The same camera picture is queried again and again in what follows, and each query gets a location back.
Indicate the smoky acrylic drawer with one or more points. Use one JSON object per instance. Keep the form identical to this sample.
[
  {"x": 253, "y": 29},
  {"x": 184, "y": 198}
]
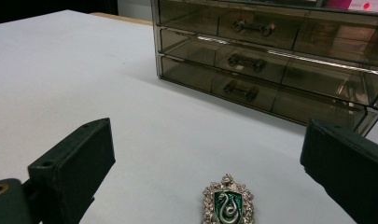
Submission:
[
  {"x": 246, "y": 62},
  {"x": 241, "y": 90},
  {"x": 253, "y": 27}
]

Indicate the smoky acrylic drawer cabinet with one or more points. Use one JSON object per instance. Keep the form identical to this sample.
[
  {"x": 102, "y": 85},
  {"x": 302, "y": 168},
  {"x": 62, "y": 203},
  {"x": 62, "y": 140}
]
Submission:
[{"x": 189, "y": 46}]

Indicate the green snake crest badge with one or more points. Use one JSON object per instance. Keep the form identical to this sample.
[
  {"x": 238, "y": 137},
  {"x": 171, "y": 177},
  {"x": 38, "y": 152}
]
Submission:
[{"x": 228, "y": 205}]

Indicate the pink and white object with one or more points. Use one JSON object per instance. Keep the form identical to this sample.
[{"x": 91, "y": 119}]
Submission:
[{"x": 342, "y": 3}]

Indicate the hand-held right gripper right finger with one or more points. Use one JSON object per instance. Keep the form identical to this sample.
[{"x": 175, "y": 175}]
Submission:
[{"x": 348, "y": 168}]

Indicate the white table board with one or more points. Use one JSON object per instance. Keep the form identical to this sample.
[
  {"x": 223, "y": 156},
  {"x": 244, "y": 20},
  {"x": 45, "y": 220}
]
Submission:
[{"x": 146, "y": 124}]

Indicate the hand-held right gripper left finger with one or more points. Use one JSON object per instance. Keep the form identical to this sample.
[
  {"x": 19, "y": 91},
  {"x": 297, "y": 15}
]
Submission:
[{"x": 74, "y": 161}]

